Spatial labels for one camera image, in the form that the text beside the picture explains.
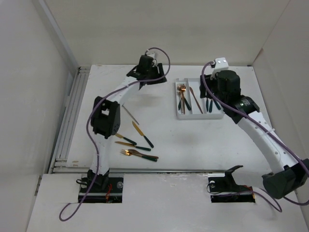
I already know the gold spoon green handle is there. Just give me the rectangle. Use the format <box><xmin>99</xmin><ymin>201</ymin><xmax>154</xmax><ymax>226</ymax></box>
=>
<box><xmin>205</xmin><ymin>98</ymin><xmax>209</xmax><ymax>112</ymax></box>
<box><xmin>213</xmin><ymin>100</ymin><xmax>222</xmax><ymax>111</ymax></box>
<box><xmin>208</xmin><ymin>99</ymin><xmax>213</xmax><ymax>113</ymax></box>

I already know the rose gold knife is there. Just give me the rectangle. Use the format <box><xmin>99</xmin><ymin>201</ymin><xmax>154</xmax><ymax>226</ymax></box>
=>
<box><xmin>189</xmin><ymin>87</ymin><xmax>203</xmax><ymax>114</ymax></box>

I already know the rose gold fork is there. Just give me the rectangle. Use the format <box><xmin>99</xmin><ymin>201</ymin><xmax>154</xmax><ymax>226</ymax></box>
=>
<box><xmin>177</xmin><ymin>83</ymin><xmax>189</xmax><ymax>115</ymax></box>

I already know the gold fork green handle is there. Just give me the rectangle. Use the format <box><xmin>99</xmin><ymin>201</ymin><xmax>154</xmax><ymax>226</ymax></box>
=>
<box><xmin>177</xmin><ymin>84</ymin><xmax>185</xmax><ymax>115</ymax></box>
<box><xmin>178</xmin><ymin>97</ymin><xmax>192</xmax><ymax>111</ymax></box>
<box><xmin>120</xmin><ymin>149</ymin><xmax>158</xmax><ymax>163</ymax></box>

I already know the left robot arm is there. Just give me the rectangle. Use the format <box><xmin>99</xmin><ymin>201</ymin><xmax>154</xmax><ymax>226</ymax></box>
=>
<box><xmin>86</xmin><ymin>52</ymin><xmax>167</xmax><ymax>192</ymax></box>

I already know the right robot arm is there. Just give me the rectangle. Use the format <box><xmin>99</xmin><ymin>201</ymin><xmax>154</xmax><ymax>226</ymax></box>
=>
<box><xmin>199</xmin><ymin>70</ymin><xmax>309</xmax><ymax>199</ymax></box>

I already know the white three-slot cutlery tray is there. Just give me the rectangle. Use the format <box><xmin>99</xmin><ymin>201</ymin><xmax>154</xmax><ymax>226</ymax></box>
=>
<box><xmin>175</xmin><ymin>78</ymin><xmax>224</xmax><ymax>120</ymax></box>

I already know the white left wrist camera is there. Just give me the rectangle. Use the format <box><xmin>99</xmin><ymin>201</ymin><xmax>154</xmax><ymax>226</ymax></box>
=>
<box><xmin>145</xmin><ymin>49</ymin><xmax>158</xmax><ymax>59</ymax></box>

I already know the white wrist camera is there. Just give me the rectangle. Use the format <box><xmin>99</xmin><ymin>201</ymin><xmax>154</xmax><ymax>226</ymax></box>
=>
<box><xmin>145</xmin><ymin>49</ymin><xmax>158</xmax><ymax>59</ymax></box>
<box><xmin>211</xmin><ymin>57</ymin><xmax>229</xmax><ymax>79</ymax></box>

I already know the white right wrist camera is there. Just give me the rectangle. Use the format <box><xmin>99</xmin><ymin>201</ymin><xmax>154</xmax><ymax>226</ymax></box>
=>
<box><xmin>211</xmin><ymin>57</ymin><xmax>229</xmax><ymax>79</ymax></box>

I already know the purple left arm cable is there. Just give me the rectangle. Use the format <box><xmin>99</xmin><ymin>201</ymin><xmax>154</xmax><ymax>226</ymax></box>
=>
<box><xmin>59</xmin><ymin>47</ymin><xmax>171</xmax><ymax>222</ymax></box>

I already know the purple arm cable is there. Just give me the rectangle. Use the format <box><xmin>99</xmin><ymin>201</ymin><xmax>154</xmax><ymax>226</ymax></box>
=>
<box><xmin>201</xmin><ymin>60</ymin><xmax>309</xmax><ymax>213</ymax></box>
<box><xmin>59</xmin><ymin>47</ymin><xmax>171</xmax><ymax>222</ymax></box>

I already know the gold knife green handle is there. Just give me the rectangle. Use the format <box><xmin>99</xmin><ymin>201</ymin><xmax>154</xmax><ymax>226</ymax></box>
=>
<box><xmin>132</xmin><ymin>121</ymin><xmax>154</xmax><ymax>148</ymax></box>
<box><xmin>115</xmin><ymin>133</ymin><xmax>137</xmax><ymax>145</ymax></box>
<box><xmin>115</xmin><ymin>141</ymin><xmax>151</xmax><ymax>151</ymax></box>

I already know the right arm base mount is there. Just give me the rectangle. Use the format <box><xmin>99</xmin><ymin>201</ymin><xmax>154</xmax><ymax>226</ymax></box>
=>
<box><xmin>207</xmin><ymin>165</ymin><xmax>255</xmax><ymax>203</ymax></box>

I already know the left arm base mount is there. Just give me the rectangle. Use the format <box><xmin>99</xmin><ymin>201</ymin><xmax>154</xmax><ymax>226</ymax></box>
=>
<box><xmin>76</xmin><ymin>174</ymin><xmax>124</xmax><ymax>203</ymax></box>

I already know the aluminium rail frame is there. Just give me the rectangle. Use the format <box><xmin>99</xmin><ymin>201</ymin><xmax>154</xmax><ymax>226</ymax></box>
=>
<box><xmin>47</xmin><ymin>66</ymin><xmax>90</xmax><ymax>174</ymax></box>

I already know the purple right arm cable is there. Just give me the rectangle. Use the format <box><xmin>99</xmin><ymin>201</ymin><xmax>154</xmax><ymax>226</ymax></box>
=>
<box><xmin>201</xmin><ymin>60</ymin><xmax>309</xmax><ymax>213</ymax></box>

